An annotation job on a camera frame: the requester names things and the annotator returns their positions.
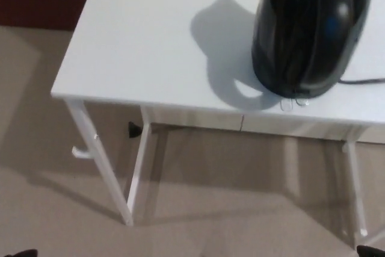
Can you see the small black floor object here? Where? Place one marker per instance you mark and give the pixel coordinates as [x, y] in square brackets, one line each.
[133, 130]

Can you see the white metal-legged table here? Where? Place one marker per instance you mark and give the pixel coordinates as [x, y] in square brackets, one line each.
[135, 58]

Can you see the black electric kettle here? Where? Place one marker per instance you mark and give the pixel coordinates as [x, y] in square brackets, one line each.
[300, 28]

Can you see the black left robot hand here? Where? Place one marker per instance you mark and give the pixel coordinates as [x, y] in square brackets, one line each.
[21, 254]

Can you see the white table leg hook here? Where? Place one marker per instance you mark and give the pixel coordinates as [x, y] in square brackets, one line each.
[78, 154]

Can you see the round clear base button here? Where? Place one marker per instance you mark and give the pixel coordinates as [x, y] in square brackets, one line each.
[301, 102]

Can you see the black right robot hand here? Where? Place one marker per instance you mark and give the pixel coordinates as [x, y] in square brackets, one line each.
[371, 252]

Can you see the long clear base lever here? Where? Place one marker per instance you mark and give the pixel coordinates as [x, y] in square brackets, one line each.
[286, 105]

